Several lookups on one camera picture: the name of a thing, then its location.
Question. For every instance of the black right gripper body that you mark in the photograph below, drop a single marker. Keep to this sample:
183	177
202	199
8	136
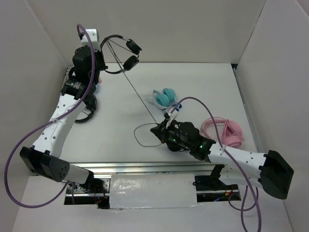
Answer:
173	134

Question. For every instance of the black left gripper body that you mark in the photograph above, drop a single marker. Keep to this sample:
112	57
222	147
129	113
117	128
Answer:
100	66

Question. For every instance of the black wired headphones taped band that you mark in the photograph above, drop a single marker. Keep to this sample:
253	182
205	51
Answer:
126	66

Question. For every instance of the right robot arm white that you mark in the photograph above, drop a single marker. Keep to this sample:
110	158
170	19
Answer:
268	171

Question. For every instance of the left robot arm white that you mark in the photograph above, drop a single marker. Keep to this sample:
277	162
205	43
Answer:
77	104

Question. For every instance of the black small headphones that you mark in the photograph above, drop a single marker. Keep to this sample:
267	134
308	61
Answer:
174	147

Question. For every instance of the blue pink headphones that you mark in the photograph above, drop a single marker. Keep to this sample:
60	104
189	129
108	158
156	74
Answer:
94	87

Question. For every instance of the teal white folded headphones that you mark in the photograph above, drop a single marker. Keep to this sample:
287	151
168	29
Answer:
165	99

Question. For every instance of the black headset with microphone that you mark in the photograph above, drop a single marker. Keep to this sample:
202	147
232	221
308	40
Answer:
89	110

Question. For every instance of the white foil covered panel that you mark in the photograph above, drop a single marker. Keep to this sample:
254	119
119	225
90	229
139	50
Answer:
152	191

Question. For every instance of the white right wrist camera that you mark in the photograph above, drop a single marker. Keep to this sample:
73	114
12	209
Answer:
172	111

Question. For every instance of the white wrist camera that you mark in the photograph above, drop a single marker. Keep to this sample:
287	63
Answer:
172	111
94	38

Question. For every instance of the aluminium frame rail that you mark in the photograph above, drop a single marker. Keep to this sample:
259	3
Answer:
118	137

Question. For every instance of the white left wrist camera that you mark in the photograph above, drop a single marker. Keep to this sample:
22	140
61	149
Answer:
94	38

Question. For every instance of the pink headphones with cable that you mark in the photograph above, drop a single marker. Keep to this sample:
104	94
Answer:
232	134

